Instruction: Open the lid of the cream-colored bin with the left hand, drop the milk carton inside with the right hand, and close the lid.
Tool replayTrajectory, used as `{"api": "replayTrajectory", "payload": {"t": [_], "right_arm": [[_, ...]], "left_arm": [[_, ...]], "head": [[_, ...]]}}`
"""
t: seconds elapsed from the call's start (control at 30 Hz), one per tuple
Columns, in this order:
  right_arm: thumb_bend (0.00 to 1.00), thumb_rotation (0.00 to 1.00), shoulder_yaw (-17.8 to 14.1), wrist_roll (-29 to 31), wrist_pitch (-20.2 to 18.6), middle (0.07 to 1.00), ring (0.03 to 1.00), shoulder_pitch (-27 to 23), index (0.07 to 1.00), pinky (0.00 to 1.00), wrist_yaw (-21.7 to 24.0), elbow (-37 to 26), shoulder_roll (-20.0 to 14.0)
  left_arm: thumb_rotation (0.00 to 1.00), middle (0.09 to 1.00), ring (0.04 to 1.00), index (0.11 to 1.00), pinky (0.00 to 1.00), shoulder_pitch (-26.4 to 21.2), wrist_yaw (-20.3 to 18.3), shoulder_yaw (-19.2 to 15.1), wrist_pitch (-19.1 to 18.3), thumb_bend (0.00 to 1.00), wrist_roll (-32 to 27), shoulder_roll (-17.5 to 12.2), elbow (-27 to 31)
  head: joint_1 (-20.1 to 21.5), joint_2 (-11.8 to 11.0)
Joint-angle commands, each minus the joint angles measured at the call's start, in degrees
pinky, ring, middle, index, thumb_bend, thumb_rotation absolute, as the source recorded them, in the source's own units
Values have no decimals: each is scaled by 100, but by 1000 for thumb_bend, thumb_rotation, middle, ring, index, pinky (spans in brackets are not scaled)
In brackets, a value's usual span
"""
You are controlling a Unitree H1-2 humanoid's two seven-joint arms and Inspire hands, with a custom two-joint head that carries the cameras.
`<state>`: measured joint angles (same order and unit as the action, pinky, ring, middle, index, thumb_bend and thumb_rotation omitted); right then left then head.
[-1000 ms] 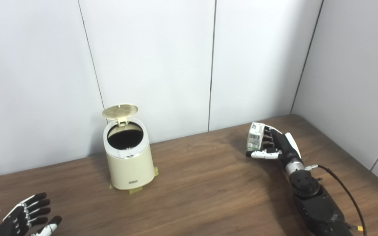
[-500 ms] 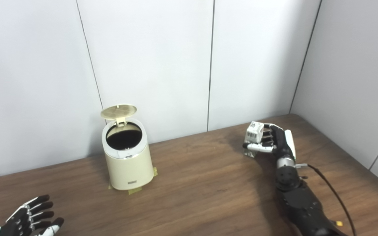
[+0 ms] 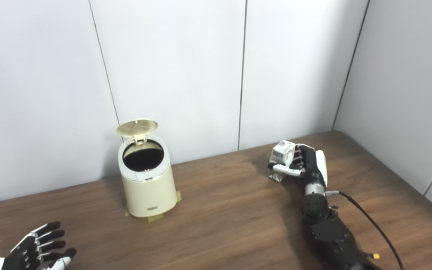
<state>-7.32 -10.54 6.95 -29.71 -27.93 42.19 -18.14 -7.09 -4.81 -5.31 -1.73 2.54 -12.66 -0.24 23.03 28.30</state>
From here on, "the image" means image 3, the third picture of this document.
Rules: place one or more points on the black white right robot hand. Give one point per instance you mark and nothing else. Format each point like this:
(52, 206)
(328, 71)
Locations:
(311, 165)

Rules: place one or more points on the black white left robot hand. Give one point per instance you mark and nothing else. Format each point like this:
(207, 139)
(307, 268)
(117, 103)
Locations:
(32, 251)

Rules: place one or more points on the white green milk carton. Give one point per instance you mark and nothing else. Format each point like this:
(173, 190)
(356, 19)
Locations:
(281, 153)

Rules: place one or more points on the cream round bin lid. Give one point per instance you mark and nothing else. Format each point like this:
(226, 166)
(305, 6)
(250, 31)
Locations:
(137, 127)

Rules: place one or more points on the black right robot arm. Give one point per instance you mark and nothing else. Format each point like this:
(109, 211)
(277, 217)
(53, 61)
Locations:
(328, 236)

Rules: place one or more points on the cream-colored bin body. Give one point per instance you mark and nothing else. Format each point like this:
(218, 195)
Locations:
(148, 195)

